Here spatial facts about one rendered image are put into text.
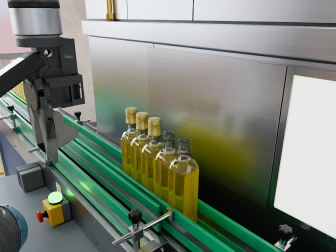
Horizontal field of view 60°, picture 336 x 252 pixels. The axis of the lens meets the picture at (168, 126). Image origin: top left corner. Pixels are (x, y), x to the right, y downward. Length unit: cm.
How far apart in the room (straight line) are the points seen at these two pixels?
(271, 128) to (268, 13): 24
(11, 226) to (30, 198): 51
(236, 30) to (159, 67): 29
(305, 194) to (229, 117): 24
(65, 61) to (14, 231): 42
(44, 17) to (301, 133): 51
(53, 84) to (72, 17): 328
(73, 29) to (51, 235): 300
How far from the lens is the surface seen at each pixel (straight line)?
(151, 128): 75
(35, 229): 112
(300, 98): 63
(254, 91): 68
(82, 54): 382
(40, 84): 51
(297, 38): 63
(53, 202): 107
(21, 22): 50
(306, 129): 64
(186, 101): 83
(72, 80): 52
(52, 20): 50
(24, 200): 128
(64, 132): 54
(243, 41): 70
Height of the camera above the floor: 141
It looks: 21 degrees down
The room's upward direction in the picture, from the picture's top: straight up
